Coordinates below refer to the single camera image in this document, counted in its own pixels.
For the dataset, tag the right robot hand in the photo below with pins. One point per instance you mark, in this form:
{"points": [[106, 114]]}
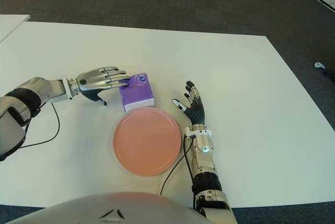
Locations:
{"points": [[196, 112]]}

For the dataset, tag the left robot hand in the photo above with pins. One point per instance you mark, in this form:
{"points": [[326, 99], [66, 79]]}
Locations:
{"points": [[91, 81]]}

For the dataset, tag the purple tissue pack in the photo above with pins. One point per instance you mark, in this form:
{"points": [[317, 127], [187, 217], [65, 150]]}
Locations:
{"points": [[136, 95]]}

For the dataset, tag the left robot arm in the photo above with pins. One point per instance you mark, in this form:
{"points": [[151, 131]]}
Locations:
{"points": [[44, 90]]}

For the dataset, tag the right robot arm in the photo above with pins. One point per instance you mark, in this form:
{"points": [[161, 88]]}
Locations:
{"points": [[206, 163]]}

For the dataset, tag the pink round plate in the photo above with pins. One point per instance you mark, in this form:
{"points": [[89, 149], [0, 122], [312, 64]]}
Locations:
{"points": [[146, 143]]}

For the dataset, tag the white side table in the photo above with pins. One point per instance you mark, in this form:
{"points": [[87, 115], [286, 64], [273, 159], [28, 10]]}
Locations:
{"points": [[10, 25]]}

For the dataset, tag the grey robot torso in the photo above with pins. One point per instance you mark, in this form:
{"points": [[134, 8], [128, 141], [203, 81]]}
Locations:
{"points": [[117, 208]]}

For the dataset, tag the white VR controller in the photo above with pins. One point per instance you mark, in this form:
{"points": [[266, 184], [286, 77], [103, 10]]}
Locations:
{"points": [[318, 65]]}

